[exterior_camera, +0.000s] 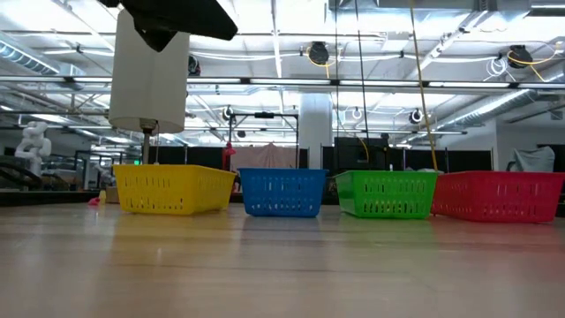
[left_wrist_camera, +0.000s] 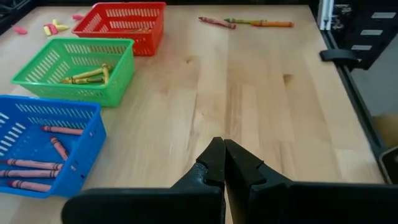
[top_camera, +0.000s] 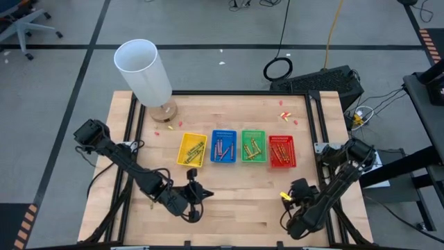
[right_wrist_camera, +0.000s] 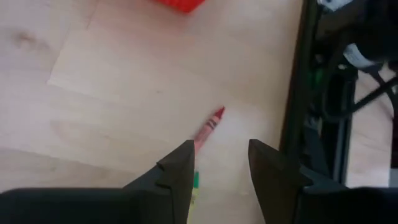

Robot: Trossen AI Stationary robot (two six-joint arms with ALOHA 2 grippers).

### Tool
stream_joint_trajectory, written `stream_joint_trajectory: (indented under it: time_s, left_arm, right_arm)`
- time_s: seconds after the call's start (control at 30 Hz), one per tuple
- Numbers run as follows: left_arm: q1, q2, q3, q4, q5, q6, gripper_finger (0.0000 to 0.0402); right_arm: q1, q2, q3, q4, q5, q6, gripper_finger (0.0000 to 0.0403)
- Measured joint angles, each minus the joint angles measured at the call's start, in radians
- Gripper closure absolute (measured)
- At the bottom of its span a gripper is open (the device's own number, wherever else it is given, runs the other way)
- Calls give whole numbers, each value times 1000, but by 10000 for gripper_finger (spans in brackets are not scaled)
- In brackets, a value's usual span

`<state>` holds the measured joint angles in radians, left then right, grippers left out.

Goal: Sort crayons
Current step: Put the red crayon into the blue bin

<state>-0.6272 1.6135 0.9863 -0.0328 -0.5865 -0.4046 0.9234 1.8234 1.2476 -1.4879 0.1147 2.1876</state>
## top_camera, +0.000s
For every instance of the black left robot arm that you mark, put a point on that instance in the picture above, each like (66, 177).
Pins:
(132, 166)

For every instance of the blue plastic basket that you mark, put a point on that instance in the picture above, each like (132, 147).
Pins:
(227, 135)

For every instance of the orange crayon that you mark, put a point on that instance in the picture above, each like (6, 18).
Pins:
(277, 152)
(286, 153)

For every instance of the grey office chair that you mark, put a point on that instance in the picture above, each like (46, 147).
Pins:
(21, 24)

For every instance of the white paper sheet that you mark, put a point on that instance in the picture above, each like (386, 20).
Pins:
(379, 173)

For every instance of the red plastic basket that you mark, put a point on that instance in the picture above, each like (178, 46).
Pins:
(274, 163)

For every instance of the black computer tower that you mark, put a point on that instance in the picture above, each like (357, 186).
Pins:
(317, 83)

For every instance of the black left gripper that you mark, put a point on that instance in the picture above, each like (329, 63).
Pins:
(193, 194)

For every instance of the black side table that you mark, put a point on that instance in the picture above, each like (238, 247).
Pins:
(426, 114)

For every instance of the black metal stand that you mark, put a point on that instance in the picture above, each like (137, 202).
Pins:
(399, 170)

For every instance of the green plastic basket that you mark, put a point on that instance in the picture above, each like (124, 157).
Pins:
(261, 137)

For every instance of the yellow plastic basket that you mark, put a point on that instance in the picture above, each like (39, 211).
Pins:
(185, 139)

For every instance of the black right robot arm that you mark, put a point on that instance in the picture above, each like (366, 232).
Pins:
(336, 187)

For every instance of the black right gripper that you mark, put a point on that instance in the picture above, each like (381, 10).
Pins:
(303, 192)

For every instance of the yellow power plug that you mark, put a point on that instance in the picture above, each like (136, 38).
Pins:
(358, 119)

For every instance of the white shade table lamp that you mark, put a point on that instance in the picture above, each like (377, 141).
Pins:
(138, 69)

